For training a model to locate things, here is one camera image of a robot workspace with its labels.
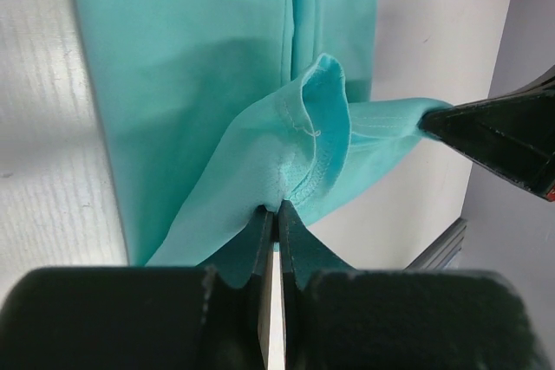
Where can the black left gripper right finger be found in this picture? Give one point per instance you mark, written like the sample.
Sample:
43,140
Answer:
339,317

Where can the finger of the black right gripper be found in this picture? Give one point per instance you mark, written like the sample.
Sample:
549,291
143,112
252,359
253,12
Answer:
512,136

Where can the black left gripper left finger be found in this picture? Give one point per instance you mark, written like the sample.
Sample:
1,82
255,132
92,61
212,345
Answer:
203,317

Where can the teal t shirt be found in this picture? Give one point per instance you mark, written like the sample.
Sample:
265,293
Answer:
212,108

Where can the right aluminium frame post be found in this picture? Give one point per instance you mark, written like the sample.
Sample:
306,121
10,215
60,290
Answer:
444,249

